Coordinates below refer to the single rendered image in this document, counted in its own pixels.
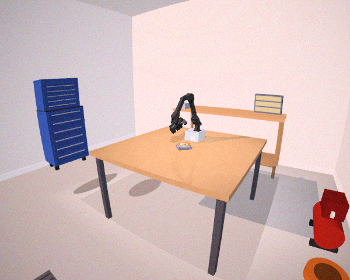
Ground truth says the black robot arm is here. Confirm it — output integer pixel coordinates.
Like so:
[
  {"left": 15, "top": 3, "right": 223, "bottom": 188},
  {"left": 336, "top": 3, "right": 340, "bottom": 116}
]
[{"left": 169, "top": 93, "right": 202, "bottom": 132}]

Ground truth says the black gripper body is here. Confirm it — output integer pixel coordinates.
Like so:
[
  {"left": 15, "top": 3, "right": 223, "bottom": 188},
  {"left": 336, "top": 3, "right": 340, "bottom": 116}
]
[{"left": 170, "top": 119, "right": 187, "bottom": 134}]

